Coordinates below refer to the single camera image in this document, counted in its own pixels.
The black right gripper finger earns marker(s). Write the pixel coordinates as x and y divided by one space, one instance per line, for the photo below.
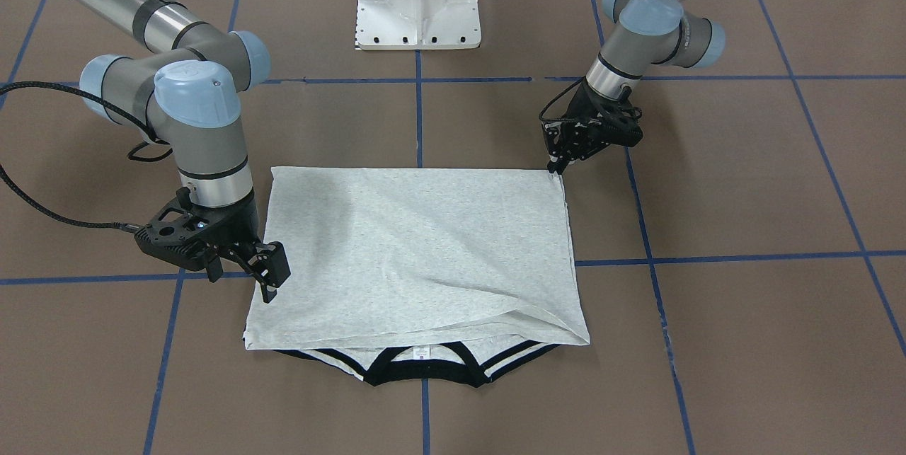
268 264

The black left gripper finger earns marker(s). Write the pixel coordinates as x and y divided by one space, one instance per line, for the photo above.
564 151

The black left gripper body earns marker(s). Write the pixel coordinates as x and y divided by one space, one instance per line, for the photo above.
589 107

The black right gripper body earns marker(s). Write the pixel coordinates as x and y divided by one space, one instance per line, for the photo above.
239 223

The grey cartoon print t-shirt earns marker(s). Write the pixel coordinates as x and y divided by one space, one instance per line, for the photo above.
461 275

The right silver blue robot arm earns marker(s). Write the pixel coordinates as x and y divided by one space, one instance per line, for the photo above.
185 96

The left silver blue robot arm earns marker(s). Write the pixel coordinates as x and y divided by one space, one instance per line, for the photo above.
651 32

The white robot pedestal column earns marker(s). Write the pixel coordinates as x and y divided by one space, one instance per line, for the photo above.
417 25

